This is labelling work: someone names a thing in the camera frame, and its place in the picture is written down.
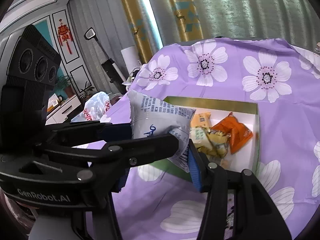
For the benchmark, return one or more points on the purple floral bedsheet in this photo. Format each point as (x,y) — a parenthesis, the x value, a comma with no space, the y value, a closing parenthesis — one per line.
(282,135)

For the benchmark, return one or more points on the red knot wall ornament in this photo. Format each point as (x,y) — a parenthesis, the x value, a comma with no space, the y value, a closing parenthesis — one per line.
(64,33)

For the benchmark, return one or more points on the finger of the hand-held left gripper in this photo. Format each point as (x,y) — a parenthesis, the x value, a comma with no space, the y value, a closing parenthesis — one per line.
(150,150)
(117,131)

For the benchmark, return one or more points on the upright vacuum cleaner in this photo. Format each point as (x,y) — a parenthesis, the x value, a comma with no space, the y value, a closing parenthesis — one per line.
(110,70)

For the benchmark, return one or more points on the grey-green curtain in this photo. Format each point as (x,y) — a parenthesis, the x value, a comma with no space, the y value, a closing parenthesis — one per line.
(250,5)

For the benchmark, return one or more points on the beige and orange snack packet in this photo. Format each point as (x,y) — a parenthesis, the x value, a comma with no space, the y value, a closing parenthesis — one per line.
(201,120)

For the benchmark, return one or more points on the white plastic bag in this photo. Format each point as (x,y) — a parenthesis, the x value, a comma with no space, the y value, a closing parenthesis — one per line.
(96,105)

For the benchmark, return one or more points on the white snack packet blue print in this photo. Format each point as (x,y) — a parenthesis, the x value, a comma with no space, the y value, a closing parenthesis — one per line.
(155,115)

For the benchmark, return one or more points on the green cardboard box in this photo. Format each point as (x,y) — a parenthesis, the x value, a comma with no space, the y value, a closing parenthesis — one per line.
(240,160)

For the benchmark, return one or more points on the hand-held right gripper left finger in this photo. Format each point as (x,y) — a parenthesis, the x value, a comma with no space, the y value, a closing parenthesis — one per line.
(123,181)

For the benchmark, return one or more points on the white cylindrical appliance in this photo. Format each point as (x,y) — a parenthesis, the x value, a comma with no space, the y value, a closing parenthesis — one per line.
(130,57)

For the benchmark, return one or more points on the potted plant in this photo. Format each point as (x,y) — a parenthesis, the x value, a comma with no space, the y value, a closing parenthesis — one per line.
(65,83)
(86,91)

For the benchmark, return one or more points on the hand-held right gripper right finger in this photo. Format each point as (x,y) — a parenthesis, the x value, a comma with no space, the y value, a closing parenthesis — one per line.
(195,170)

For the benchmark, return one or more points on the grey sheer curtain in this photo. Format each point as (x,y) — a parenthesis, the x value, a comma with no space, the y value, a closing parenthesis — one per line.
(82,42)

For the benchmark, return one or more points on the white television cabinet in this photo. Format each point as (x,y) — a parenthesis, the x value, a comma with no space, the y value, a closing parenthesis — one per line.
(65,107)

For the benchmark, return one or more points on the gold patterned curtain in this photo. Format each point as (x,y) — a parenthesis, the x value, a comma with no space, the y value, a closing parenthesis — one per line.
(130,5)

